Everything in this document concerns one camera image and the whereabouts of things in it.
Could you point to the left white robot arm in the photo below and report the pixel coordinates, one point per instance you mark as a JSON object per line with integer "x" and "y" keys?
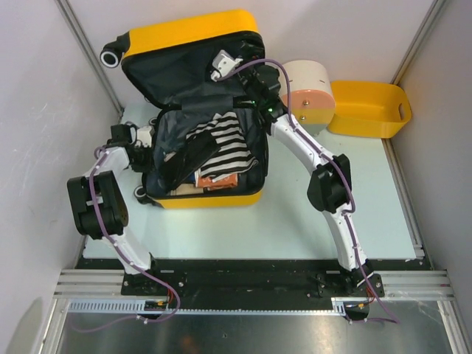
{"x": 98, "y": 207}

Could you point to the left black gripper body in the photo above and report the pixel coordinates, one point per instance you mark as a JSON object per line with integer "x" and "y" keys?
{"x": 142, "y": 162}

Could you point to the black rolled pouch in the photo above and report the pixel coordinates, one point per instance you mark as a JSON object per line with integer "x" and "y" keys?
{"x": 186, "y": 161}

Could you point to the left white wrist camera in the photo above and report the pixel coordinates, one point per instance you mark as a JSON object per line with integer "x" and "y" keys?
{"x": 144, "y": 137}

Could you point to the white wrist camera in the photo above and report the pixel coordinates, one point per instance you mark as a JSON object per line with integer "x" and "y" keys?
{"x": 144, "y": 137}
{"x": 223, "y": 64}

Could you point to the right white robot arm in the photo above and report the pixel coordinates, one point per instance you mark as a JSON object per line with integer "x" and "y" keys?
{"x": 330, "y": 187}

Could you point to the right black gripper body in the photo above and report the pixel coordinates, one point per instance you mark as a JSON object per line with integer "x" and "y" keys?
{"x": 246, "y": 79}

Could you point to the aluminium frame rail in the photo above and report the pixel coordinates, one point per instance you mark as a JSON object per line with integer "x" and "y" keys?
{"x": 94, "y": 291}

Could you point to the yellow plastic basket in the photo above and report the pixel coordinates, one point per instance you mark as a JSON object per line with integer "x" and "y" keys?
{"x": 369, "y": 109}

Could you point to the white round drawer cabinet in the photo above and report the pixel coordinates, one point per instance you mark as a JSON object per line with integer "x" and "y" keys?
{"x": 312, "y": 99}

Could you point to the beige tube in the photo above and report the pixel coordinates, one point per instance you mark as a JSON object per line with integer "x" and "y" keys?
{"x": 186, "y": 189}

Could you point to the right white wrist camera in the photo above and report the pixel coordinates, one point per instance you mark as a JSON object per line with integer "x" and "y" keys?
{"x": 223, "y": 64}

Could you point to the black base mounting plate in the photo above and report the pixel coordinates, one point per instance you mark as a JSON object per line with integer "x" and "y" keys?
{"x": 177, "y": 277}

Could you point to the yellow Pikachu suitcase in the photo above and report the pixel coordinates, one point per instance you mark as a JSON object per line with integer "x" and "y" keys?
{"x": 170, "y": 65}

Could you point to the orange white packet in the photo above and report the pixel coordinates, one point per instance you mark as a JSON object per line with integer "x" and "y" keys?
{"x": 224, "y": 182}

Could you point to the black white striped cloth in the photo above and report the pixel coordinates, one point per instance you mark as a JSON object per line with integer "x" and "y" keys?
{"x": 233, "y": 155}

